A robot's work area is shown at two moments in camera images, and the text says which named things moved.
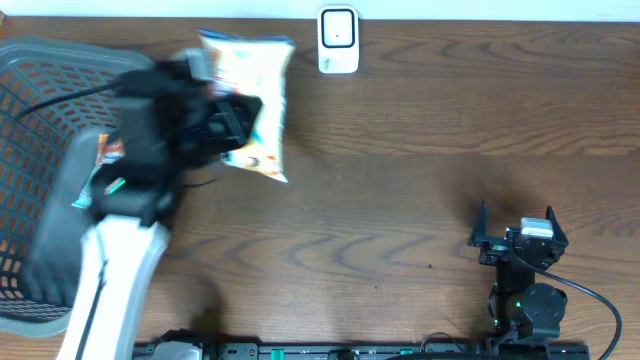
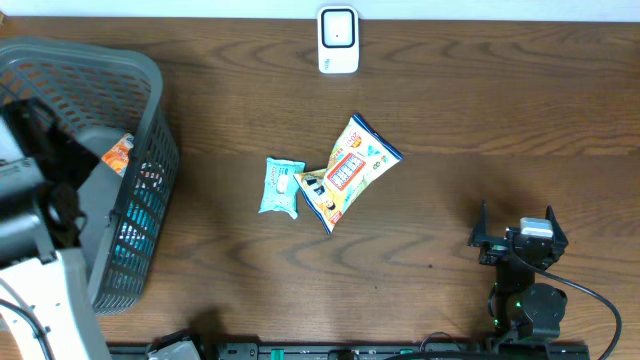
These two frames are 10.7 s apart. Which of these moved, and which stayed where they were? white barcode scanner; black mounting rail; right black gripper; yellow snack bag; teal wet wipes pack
Moved: teal wet wipes pack; yellow snack bag
Stayed: white barcode scanner; right black gripper; black mounting rail
